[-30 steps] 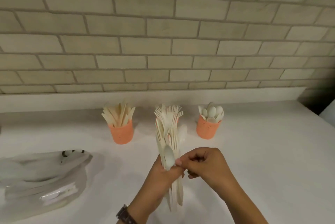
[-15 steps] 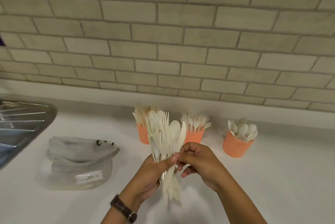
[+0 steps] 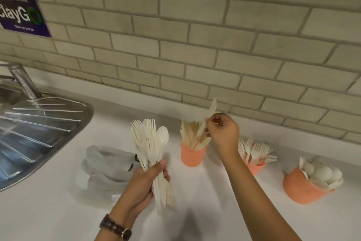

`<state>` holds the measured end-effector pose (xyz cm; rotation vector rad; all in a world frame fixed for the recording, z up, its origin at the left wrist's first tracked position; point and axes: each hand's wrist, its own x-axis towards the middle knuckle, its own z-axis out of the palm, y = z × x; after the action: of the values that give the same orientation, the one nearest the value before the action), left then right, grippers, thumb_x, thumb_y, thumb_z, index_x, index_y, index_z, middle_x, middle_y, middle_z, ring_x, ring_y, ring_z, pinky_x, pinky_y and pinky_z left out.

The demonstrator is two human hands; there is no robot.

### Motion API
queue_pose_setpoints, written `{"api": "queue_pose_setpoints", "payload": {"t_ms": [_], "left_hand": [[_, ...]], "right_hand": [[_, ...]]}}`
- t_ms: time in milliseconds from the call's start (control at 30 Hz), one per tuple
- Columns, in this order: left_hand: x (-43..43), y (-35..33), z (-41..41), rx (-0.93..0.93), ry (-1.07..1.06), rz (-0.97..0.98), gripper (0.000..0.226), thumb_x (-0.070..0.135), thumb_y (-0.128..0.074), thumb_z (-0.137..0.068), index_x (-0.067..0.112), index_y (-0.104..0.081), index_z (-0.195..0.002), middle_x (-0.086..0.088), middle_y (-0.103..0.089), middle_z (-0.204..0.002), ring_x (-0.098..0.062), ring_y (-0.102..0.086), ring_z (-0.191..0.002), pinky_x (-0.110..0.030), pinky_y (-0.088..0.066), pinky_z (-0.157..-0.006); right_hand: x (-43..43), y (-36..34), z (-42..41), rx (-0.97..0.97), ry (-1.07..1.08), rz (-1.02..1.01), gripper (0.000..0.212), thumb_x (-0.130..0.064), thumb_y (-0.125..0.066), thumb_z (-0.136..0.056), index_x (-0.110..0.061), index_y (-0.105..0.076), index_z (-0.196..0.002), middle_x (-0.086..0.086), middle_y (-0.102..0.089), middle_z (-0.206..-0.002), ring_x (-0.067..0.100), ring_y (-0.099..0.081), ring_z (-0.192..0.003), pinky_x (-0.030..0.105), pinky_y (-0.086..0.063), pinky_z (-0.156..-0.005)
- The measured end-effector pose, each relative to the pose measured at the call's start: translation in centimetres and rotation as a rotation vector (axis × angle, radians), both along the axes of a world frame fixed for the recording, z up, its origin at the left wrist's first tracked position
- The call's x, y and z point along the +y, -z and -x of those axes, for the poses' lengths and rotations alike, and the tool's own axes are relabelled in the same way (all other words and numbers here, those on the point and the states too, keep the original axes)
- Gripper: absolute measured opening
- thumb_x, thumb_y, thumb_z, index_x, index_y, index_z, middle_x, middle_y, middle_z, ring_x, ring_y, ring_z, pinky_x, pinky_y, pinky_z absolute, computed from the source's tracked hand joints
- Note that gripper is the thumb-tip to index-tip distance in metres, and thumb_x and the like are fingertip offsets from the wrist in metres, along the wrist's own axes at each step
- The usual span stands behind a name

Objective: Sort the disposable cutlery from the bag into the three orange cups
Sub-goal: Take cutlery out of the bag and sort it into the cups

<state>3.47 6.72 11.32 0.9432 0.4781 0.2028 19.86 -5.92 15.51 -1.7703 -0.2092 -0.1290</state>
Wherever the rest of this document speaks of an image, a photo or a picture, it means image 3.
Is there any person's left hand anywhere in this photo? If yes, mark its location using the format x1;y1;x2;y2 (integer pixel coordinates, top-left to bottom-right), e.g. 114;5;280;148
108;159;171;229

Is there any person's right hand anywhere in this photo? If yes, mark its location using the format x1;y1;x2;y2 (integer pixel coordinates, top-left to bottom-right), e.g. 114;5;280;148
205;113;240;162

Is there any cream plastic cutlery knife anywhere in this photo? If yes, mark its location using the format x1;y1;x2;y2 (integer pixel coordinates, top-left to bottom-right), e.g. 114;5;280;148
196;98;218;138

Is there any translucent black print plastic bag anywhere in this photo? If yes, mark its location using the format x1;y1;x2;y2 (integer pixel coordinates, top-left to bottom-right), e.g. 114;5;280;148
82;145;141;193

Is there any bunch of mixed plastic cutlery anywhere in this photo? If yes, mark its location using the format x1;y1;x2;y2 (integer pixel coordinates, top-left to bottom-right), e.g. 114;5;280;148
130;119;177;213

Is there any person's left forearm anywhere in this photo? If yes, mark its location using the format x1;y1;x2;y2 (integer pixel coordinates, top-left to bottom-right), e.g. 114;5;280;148
94;215;133;241

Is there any person's right forearm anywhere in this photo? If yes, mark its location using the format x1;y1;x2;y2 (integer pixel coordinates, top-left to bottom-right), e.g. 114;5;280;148
221;153;302;241

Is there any stainless steel sink drainboard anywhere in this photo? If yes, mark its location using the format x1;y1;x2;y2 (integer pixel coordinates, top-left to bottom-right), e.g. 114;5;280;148
0;85;94;192

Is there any chrome faucet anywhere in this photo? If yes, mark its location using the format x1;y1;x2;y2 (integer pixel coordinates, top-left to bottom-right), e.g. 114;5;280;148
5;62;43;100

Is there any brown strap wristwatch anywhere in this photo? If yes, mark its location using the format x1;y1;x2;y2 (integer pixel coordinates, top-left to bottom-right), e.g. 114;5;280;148
99;213;132;241

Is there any blue wall sign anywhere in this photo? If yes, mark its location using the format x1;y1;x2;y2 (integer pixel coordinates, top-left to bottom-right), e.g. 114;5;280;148
0;0;52;38

